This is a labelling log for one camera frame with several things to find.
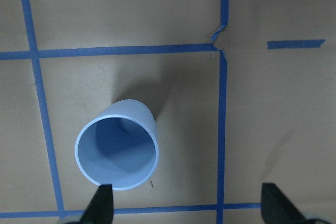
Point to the light blue plastic cup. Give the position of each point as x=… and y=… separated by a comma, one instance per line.
x=119, y=146

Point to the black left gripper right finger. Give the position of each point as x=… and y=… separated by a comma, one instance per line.
x=276, y=207

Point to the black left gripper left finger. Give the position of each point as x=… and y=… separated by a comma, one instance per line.
x=101, y=208

